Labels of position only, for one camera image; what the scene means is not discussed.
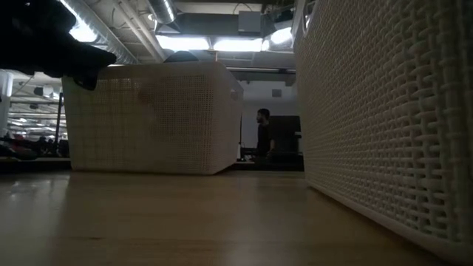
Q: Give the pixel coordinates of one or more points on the white perforated plastic basket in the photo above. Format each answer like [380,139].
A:
[155,122]
[388,129]

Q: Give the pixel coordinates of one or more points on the grey ceiling box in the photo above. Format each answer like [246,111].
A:
[250,22]

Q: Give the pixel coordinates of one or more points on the person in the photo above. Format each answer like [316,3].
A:
[264,138]

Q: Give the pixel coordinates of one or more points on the long grey ceiling duct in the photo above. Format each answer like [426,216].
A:
[107,37]

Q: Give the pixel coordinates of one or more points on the grey wall vent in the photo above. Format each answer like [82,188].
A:
[276,93]

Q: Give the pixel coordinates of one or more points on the bright ceiling light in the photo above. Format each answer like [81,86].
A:
[183,43]
[281,35]
[238,45]

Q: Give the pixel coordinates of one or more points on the dark monitor screen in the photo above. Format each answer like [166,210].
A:
[286,134]

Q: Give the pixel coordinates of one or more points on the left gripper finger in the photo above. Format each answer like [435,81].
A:
[92,59]
[86,79]

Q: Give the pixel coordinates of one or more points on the silver round ventilation duct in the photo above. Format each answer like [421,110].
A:
[162,11]

